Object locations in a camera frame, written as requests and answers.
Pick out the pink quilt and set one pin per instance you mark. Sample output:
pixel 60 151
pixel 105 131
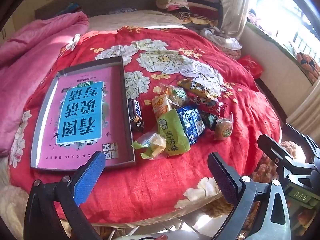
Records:
pixel 30 62

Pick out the blue snack packet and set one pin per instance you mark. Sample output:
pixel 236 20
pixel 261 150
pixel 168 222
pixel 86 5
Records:
pixel 191 122

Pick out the red snack packet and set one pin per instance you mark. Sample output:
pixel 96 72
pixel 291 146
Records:
pixel 215 105

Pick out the dark green pea packet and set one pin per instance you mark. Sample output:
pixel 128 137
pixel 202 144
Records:
pixel 210 121

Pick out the orange rice cracker packet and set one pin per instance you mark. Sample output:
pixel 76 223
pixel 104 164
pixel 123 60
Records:
pixel 161 105

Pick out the red floral blanket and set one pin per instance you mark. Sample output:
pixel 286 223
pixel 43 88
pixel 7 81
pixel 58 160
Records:
pixel 155 187

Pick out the orange patterned cushion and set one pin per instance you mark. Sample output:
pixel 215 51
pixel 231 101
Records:
pixel 308 66

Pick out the light green snack packet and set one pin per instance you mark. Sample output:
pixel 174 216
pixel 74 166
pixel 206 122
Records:
pixel 172 132

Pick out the yellow snack packet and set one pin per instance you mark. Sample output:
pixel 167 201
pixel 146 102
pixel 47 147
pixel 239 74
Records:
pixel 197 88

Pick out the window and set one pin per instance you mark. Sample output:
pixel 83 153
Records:
pixel 287 5

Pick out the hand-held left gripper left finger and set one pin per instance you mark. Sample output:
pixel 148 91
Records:
pixel 90 177

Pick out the grey tray with pink print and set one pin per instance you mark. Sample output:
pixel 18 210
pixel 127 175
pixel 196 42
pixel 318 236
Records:
pixel 50 142

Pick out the clear oat snack packet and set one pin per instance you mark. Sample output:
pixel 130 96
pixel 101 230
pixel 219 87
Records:
pixel 176 93

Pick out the pile of folded clothes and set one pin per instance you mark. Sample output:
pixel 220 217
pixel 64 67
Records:
pixel 200 5

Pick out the clear round cake packet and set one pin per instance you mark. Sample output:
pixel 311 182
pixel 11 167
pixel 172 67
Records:
pixel 223 130

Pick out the beige bed sheet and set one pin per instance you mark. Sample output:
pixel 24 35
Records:
pixel 137 17

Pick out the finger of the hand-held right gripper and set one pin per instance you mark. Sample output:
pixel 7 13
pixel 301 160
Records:
pixel 272 147
pixel 302 136

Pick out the red bag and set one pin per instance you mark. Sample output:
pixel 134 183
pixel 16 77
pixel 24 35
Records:
pixel 250 65

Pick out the dark patterned cloth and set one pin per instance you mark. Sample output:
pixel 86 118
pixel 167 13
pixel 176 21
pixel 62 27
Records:
pixel 122 10

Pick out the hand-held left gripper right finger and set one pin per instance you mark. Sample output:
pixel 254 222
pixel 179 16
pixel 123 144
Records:
pixel 222 180

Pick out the cream fuzzy blanket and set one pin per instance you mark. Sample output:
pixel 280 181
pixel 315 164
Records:
pixel 12 205

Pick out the yellow cake candy packet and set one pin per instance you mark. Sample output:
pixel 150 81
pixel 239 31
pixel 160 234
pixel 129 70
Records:
pixel 152 145

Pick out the dark brown chocolate bar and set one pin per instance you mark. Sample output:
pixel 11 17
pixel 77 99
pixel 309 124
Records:
pixel 136 115

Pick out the cream curtain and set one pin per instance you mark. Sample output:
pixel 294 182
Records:
pixel 235 5

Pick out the white crumpled cloth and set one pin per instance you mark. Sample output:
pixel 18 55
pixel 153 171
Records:
pixel 222 40

